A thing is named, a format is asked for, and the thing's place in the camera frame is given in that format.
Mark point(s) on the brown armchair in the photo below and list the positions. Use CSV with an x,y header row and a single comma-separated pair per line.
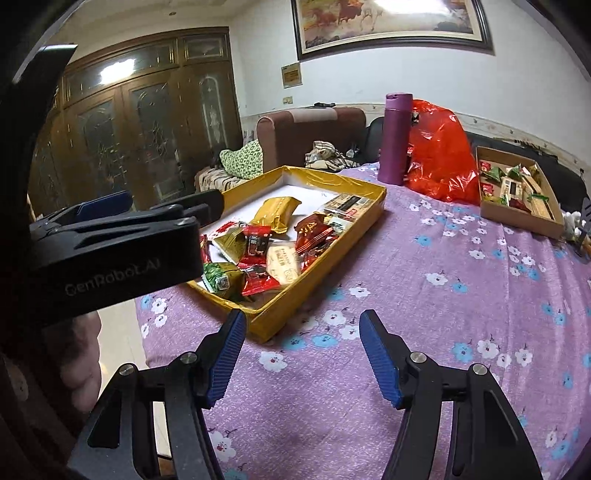
x,y
300,129

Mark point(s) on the green patterned blanket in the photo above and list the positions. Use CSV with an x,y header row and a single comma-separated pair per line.
x,y
242,161

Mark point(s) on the yellow wall plaque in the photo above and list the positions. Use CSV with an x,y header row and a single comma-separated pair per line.
x,y
291,76

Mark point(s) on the small red and black candy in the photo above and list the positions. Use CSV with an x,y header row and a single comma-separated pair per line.
x,y
256,242

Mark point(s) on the cream snack packet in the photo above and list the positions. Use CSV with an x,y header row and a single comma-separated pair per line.
x,y
282,263

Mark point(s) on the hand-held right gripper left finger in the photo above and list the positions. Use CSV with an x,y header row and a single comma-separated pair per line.
x,y
226,360

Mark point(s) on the framed painting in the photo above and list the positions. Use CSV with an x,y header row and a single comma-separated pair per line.
x,y
388,21

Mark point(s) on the red and white snack packet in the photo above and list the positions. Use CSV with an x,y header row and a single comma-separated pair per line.
x,y
224,228

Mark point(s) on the brown cardboard box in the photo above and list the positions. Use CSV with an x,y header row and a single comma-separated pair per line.
x,y
521,221

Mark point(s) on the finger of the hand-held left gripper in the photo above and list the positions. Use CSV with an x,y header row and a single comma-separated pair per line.
x,y
106,203
198,205

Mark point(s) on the black leather sofa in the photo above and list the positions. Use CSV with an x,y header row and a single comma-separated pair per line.
x,y
517,143

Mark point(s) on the wooden cabinet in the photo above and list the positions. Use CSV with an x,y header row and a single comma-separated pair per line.
x,y
138,115

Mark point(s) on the purple floral tablecloth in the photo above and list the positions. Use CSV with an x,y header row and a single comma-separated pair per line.
x,y
461,300

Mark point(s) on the gold-rimmed cardboard tray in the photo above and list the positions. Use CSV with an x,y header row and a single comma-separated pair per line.
x,y
323,263

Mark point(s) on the red plastic bag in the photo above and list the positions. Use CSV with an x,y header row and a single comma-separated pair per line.
x,y
438,157

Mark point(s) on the small black remote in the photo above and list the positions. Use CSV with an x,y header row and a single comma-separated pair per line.
x,y
324,105

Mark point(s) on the white candy wrapper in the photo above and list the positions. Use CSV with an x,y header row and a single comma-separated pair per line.
x,y
339,221

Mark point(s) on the plaid cloth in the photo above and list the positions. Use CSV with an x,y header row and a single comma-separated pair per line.
x,y
330,154

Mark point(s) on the shiny red snack packet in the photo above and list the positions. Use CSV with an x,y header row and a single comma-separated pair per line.
x,y
316,233

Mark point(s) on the gold and green snack packet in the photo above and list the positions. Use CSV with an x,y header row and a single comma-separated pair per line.
x,y
228,245

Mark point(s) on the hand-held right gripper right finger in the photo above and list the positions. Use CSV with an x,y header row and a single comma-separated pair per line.
x,y
381,360

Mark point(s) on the yellow snack packet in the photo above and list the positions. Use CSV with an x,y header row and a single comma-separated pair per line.
x,y
277,214

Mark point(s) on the red gold-swirl snack packet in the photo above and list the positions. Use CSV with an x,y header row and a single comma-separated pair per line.
x,y
204,251

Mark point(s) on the tan striped snack packet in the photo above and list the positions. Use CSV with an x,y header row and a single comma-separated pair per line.
x,y
346,203

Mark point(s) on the person's left hand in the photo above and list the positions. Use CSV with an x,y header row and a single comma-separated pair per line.
x,y
81,360

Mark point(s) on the purple thermos bottle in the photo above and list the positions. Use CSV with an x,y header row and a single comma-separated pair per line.
x,y
395,138

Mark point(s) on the pile of assorted snack packets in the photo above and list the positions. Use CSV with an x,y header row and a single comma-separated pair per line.
x,y
512,189

